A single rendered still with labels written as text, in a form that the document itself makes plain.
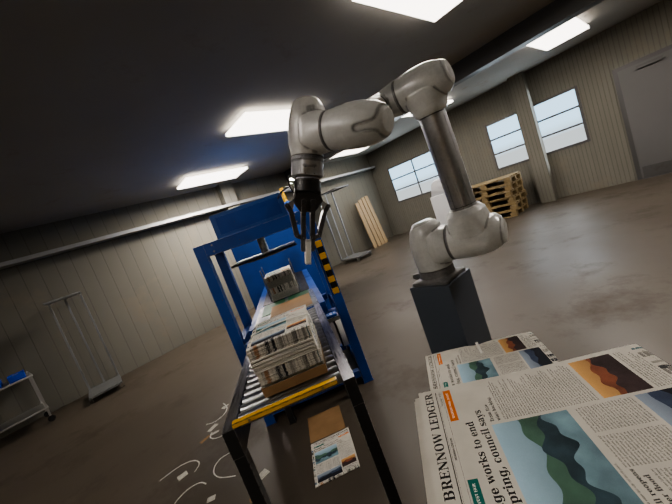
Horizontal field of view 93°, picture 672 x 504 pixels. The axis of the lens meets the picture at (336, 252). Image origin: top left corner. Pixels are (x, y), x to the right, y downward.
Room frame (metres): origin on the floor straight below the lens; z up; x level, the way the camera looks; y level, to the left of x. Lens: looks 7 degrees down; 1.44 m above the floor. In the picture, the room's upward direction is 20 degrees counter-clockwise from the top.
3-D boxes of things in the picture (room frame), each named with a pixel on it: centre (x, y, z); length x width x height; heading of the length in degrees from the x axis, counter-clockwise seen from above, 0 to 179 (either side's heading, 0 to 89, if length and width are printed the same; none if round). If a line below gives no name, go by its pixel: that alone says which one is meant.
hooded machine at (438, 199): (8.65, -3.34, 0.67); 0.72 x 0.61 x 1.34; 40
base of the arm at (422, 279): (1.43, -0.39, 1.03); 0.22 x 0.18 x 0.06; 40
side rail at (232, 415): (1.82, 0.71, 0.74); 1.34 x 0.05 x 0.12; 7
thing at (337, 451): (1.89, 0.46, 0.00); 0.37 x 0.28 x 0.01; 7
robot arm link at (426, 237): (1.41, -0.41, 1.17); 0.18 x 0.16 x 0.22; 51
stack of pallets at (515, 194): (7.69, -4.00, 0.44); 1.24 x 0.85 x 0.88; 40
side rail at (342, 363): (1.88, 0.21, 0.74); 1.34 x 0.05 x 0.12; 7
